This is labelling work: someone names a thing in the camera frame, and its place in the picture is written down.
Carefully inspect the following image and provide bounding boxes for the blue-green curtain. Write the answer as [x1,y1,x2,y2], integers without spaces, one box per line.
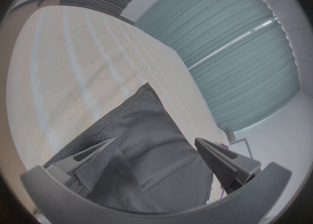
[188,19,301,130]
[134,0,274,69]

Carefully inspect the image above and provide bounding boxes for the purple satin garment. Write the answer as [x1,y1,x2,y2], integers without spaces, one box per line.
[220,142,229,199]

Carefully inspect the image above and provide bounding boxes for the bed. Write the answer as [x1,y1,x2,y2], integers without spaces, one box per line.
[6,7,255,206]

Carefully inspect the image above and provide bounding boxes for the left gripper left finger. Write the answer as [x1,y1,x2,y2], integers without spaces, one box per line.
[50,137,117,193]

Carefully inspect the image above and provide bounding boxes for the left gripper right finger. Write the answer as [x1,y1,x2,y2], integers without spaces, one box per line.
[194,137,261,194]

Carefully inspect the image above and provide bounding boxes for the black T-shirt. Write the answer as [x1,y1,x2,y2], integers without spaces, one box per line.
[44,82,214,213]

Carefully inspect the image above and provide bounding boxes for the grey bedside table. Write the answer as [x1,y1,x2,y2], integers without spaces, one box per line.
[218,124,236,141]

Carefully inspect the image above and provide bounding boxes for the white printed pillow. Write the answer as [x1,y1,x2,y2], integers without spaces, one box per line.
[218,126,230,145]

